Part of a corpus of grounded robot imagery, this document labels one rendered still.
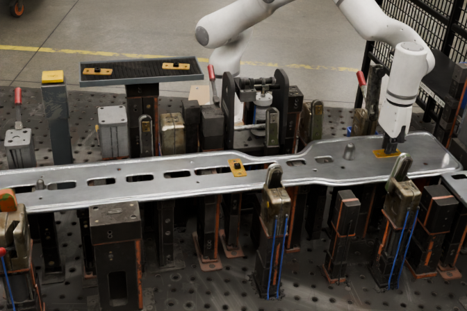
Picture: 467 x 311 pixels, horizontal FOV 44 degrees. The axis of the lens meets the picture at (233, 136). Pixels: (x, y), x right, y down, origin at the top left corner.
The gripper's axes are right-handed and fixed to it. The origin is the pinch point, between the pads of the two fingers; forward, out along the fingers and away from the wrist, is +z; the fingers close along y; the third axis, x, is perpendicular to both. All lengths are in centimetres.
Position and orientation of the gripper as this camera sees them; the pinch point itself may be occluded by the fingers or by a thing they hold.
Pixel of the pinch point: (389, 144)
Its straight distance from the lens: 177.8
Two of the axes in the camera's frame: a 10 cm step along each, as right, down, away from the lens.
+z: -0.5, 8.5, 5.3
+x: 9.7, -0.8, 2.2
